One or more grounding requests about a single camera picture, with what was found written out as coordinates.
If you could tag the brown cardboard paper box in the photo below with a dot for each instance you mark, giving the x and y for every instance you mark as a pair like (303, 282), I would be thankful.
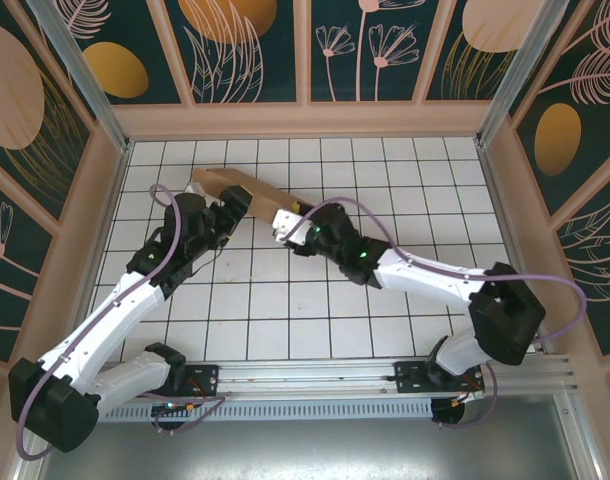
(265, 197)

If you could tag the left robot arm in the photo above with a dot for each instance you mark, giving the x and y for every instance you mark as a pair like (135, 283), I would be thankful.
(105, 315)

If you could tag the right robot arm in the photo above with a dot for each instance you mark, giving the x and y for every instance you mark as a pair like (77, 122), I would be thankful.
(425, 277)

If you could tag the grey metal sheet panel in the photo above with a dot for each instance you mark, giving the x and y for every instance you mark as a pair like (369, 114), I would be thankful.
(310, 450)

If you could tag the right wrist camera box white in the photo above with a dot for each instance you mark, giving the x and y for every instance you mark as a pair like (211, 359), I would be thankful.
(285, 222)

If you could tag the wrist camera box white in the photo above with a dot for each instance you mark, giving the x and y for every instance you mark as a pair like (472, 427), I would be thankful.
(195, 190)
(285, 222)

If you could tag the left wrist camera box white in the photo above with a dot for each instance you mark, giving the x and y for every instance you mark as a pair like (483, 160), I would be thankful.
(195, 190)

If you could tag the aluminium mounting rail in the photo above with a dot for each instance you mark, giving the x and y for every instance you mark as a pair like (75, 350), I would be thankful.
(310, 375)

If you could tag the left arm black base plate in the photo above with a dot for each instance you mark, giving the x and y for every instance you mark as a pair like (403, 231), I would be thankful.
(205, 377)

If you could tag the aluminium frame post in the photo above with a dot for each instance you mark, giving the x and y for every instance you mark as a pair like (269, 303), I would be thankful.
(97, 100)
(509, 75)

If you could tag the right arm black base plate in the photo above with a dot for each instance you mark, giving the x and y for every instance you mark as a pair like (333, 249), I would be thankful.
(410, 377)

